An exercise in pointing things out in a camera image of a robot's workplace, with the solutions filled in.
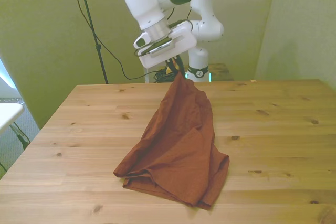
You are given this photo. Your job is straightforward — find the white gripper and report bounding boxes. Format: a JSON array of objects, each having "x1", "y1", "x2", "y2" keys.
[{"x1": 138, "y1": 22, "x2": 198, "y2": 76}]

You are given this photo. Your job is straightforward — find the black tripod stand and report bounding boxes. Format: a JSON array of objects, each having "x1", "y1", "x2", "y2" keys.
[{"x1": 75, "y1": 0, "x2": 109, "y2": 84}]

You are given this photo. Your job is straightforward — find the white slanted panel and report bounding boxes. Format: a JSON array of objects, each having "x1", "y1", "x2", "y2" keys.
[{"x1": 0, "y1": 58, "x2": 22, "y2": 99}]

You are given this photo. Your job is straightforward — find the white folding table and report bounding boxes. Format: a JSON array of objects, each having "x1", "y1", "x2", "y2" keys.
[{"x1": 0, "y1": 102, "x2": 32, "y2": 174}]

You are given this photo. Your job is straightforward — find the rust brown shorts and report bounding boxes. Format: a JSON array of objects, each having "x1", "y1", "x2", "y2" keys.
[{"x1": 112, "y1": 73, "x2": 230, "y2": 211}]

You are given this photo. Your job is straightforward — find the coiled black cables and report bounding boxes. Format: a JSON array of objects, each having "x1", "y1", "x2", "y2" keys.
[{"x1": 153, "y1": 68, "x2": 188, "y2": 83}]

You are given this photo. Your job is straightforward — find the wrist camera on dark mount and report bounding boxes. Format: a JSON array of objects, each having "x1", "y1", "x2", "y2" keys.
[{"x1": 135, "y1": 37, "x2": 175, "y2": 57}]

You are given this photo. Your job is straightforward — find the long black wall cable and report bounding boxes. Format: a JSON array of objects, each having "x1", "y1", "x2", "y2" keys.
[{"x1": 67, "y1": 0, "x2": 148, "y2": 80}]

